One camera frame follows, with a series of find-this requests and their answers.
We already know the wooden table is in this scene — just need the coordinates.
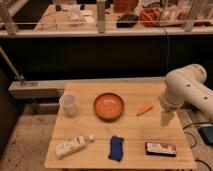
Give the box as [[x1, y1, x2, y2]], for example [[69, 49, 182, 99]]
[[45, 83, 196, 170]]

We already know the orange ceramic bowl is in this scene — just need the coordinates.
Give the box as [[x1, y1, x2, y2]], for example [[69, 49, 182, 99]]
[[93, 93, 124, 121]]

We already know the black bag on bench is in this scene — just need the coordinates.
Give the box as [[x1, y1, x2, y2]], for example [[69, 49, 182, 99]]
[[116, 13, 139, 28]]

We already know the black rectangular box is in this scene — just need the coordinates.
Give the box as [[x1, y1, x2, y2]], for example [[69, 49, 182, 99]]
[[145, 142, 177, 157]]

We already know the grey metal rail beam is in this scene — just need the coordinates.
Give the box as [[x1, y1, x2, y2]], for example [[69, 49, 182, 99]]
[[8, 77, 164, 99]]

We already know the translucent plastic cup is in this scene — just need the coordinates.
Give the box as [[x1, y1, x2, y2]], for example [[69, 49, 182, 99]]
[[59, 95, 76, 116]]

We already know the white post on bench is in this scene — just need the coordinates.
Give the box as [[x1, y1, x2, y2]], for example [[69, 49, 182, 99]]
[[97, 0, 106, 33]]

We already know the white lotion bottle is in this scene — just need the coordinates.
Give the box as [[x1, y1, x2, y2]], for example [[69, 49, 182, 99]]
[[55, 134, 95, 159]]

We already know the blue cloth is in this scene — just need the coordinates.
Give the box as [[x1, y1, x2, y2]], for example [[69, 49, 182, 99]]
[[108, 136, 124, 162]]

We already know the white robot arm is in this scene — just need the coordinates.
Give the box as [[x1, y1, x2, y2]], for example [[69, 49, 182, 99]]
[[159, 64, 213, 120]]

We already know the black device on floor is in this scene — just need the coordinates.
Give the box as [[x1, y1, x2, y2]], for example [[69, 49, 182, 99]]
[[198, 126, 213, 146]]

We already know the orange tool on bench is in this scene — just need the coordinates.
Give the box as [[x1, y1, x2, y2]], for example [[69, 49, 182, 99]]
[[140, 8, 161, 27]]

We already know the orange carrot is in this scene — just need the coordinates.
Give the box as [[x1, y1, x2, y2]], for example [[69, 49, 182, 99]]
[[136, 103, 154, 116]]

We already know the diagonal metal strut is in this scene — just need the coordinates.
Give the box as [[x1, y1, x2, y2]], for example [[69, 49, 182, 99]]
[[0, 46, 38, 88]]

